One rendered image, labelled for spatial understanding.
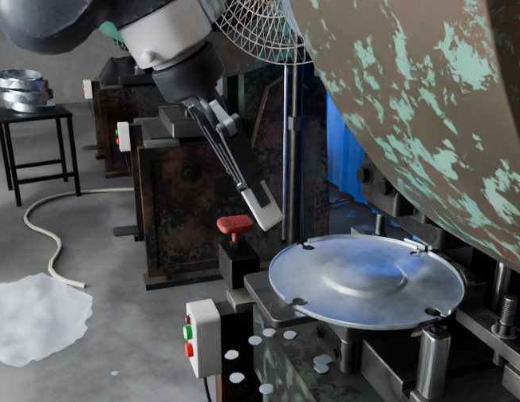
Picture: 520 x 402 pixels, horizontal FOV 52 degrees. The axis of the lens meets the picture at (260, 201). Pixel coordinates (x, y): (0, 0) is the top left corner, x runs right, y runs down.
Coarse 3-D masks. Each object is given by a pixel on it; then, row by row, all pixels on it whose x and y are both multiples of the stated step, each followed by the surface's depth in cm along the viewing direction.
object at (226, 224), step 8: (232, 216) 110; (240, 216) 110; (248, 216) 110; (224, 224) 106; (232, 224) 106; (240, 224) 106; (248, 224) 106; (224, 232) 106; (232, 232) 106; (232, 240) 109
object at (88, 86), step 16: (112, 32) 340; (96, 80) 410; (128, 80) 377; (144, 80) 381; (96, 96) 414; (112, 96) 372; (128, 96) 377; (144, 96) 382; (160, 96) 385; (96, 112) 418; (112, 112) 377; (128, 112) 381; (144, 112) 385; (96, 128) 422; (112, 128) 380; (112, 144) 384; (112, 160) 387; (128, 160) 392; (112, 176) 384
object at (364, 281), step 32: (288, 256) 88; (320, 256) 88; (352, 256) 87; (384, 256) 88; (288, 288) 78; (320, 288) 78; (352, 288) 77; (384, 288) 77; (416, 288) 78; (448, 288) 78; (352, 320) 70; (384, 320) 70; (416, 320) 70
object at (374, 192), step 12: (360, 168) 79; (372, 168) 78; (360, 180) 79; (372, 180) 78; (384, 180) 73; (372, 192) 78; (384, 192) 73; (396, 192) 73; (384, 204) 76; (396, 204) 73; (408, 204) 74; (396, 216) 74; (420, 216) 73
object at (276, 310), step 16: (256, 288) 78; (272, 288) 78; (272, 304) 74; (288, 304) 74; (304, 304) 74; (272, 320) 71; (288, 320) 71; (304, 320) 72; (320, 320) 73; (320, 336) 86; (336, 336) 81; (352, 336) 78; (368, 336) 79; (336, 352) 80; (352, 352) 79; (352, 368) 80
